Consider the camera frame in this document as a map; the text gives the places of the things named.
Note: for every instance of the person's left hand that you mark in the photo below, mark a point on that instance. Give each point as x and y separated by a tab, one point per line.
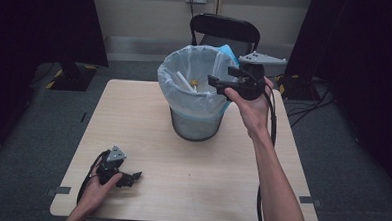
95	194

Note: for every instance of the black folding chair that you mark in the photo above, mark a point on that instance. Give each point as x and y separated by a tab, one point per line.
226	28

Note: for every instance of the black stand base striped tape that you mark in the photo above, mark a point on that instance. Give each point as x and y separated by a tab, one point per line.
72	76
296	90

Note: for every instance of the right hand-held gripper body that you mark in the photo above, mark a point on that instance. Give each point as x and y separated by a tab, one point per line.
252	83

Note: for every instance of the black mesh trash can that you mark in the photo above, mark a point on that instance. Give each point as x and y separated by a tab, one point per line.
194	128

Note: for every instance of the white translucent trash bag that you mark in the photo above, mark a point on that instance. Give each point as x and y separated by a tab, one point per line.
184	101

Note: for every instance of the grey tape strip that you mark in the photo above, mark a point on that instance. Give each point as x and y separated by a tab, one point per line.
60	190
308	201

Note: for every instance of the person's right hand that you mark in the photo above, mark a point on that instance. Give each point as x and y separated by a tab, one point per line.
255	114

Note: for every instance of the blue plastic bag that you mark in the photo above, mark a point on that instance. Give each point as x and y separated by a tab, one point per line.
228	52

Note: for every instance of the small black tape strip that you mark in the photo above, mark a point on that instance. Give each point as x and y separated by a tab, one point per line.
83	117

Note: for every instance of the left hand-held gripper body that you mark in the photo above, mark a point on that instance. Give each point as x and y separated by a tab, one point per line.
109	168

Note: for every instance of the dark curtain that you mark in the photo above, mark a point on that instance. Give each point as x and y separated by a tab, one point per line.
26	49
362	81

